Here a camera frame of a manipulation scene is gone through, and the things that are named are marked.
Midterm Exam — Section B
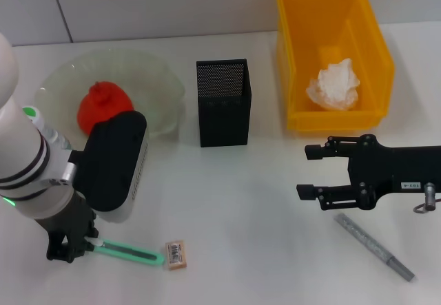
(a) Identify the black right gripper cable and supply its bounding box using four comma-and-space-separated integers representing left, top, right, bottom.
413, 198, 441, 214

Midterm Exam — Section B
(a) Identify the translucent glass fruit plate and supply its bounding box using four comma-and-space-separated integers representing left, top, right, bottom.
34, 48, 187, 140

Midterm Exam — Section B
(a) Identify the clear green-label water bottle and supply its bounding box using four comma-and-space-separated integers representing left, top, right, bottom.
22, 106, 72, 151

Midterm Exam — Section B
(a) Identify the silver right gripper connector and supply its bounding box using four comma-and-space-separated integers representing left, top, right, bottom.
424, 182, 438, 212

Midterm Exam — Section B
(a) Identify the white paper ball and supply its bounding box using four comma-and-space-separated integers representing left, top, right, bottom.
305, 58, 362, 112

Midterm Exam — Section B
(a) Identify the orange fruit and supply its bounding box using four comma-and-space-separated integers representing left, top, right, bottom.
76, 81, 135, 136

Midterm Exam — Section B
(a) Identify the grey glitter pen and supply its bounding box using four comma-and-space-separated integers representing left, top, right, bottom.
333, 213, 416, 281

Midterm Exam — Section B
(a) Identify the yellow plastic bin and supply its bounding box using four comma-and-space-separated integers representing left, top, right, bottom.
274, 0, 396, 132

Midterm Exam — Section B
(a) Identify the beige eraser with barcode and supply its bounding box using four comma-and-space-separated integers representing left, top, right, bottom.
164, 239, 189, 271

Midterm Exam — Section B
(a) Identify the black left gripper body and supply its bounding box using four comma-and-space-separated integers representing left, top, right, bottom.
32, 194, 99, 240

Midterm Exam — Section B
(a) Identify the black mesh pen holder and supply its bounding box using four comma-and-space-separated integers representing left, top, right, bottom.
196, 58, 253, 148

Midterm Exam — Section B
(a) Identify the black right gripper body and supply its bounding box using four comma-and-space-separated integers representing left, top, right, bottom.
347, 134, 441, 211

